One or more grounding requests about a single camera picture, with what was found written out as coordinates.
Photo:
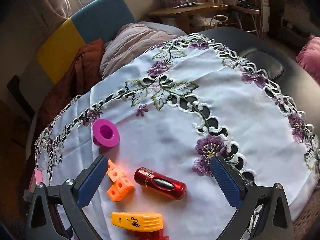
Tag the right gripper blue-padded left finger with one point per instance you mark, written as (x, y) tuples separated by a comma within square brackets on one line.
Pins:
[(88, 181)]

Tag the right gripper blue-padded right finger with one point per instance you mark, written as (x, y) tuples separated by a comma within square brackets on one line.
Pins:
[(229, 180)]

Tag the orange perforated cube block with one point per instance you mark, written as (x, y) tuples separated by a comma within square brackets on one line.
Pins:
[(121, 184)]

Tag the red metallic cylinder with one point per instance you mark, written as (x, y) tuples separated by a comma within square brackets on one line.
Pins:
[(159, 183)]

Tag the magenta plastic spool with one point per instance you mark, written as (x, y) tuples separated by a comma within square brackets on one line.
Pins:
[(105, 133)]

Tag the yellow orange plastic case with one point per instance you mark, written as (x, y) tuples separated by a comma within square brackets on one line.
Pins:
[(137, 221)]

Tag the small red toy piece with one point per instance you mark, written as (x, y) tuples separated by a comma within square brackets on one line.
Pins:
[(156, 235)]

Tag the white floral embroidered tablecloth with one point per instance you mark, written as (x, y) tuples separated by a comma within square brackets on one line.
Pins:
[(176, 106)]

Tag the rust brown quilted blanket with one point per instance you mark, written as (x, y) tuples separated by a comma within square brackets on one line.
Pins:
[(81, 76)]

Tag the black round table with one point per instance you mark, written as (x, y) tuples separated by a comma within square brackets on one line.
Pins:
[(294, 81)]

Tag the pink cushion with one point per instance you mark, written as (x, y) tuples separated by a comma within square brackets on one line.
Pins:
[(309, 58)]

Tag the grey yellow blue headboard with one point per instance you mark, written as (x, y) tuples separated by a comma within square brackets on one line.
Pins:
[(99, 19)]

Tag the wooden side table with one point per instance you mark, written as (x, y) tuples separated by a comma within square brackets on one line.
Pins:
[(181, 15)]

